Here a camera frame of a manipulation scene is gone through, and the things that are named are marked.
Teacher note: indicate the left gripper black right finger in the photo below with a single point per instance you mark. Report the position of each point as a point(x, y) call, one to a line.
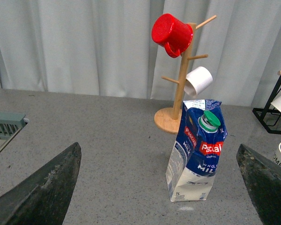
point(262, 179)

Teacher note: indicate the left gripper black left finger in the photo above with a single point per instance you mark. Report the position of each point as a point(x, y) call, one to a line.
point(43, 198)

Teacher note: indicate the blue white milk carton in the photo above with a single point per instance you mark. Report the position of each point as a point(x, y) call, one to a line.
point(195, 155)

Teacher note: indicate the green dish rack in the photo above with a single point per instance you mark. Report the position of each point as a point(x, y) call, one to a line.
point(11, 124)

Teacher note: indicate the wooden mug tree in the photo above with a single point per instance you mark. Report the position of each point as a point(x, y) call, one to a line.
point(168, 119)

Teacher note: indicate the white mug on tree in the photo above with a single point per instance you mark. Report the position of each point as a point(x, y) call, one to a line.
point(197, 81)

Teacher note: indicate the red mug on tree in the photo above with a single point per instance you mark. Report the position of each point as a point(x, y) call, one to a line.
point(172, 34)

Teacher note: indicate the black wire mug rack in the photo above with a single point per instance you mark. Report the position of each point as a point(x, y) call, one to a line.
point(269, 116)

